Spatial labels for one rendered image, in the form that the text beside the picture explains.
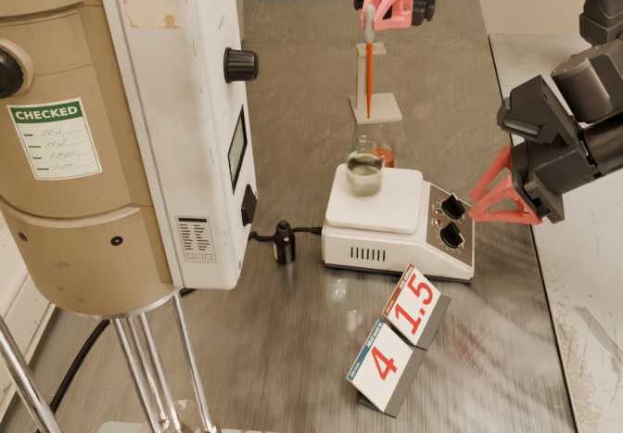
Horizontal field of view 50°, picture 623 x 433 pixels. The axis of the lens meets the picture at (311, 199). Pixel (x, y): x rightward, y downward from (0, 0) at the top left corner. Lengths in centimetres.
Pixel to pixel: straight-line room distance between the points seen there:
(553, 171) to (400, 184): 24
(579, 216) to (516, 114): 36
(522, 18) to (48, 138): 216
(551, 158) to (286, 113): 58
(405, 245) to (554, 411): 26
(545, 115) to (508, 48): 71
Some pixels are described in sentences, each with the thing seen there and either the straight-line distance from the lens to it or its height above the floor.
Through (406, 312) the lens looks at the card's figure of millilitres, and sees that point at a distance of 84.
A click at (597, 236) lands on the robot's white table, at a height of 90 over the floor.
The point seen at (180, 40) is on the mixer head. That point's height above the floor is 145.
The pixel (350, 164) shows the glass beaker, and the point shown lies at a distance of 86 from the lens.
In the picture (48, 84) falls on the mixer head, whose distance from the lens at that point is 29.
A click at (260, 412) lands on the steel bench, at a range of 79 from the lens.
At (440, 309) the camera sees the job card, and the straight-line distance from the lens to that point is 88.
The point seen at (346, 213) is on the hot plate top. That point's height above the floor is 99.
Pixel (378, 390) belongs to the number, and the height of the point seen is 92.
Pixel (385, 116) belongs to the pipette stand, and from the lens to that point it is 118.
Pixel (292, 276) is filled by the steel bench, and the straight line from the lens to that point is 91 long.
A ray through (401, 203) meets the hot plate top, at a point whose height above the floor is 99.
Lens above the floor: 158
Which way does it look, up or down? 42 degrees down
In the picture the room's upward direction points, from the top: 2 degrees counter-clockwise
